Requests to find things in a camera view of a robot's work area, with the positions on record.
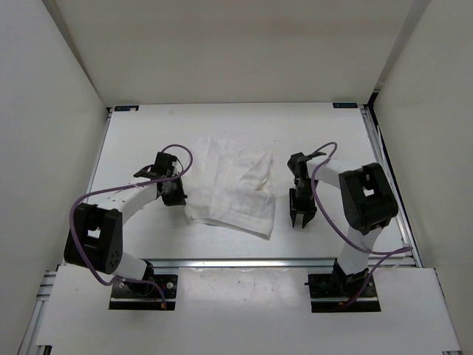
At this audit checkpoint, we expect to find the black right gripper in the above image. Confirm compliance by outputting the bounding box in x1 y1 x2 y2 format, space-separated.
288 178 319 226

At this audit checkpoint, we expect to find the white fabric skirt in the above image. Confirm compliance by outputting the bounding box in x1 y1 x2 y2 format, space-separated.
183 137 277 240

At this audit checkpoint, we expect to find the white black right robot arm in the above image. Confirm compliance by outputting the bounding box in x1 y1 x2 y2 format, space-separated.
287 152 398 296

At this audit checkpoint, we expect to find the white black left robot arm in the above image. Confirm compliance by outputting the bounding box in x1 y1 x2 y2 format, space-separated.
64 172 186 296

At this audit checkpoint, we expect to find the blue label sticker left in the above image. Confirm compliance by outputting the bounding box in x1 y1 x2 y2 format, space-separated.
114 105 140 112

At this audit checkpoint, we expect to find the blue label sticker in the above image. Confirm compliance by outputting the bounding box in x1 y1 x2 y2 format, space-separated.
333 102 358 109
114 105 140 112

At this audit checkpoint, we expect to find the blue label sticker right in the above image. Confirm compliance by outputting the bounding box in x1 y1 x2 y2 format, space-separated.
333 102 358 109

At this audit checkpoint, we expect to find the white front cover board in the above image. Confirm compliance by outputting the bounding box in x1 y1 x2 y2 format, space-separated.
36 266 460 354

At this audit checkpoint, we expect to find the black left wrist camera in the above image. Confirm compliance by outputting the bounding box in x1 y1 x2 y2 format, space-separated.
133 152 178 180

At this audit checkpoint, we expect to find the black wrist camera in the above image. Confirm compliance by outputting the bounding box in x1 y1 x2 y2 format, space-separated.
287 152 325 180
133 152 178 180

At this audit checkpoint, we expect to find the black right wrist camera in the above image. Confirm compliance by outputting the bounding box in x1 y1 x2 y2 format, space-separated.
287 152 325 180

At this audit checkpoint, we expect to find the aluminium table edge rail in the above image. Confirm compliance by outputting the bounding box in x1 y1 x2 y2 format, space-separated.
125 258 415 269

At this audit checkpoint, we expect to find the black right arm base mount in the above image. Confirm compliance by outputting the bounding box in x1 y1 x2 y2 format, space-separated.
304 274 381 314

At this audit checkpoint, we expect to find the aluminium right frame rail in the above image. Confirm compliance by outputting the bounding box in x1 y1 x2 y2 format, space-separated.
360 104 423 268

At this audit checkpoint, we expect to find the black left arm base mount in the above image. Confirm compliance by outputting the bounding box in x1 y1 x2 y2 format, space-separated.
109 274 178 311

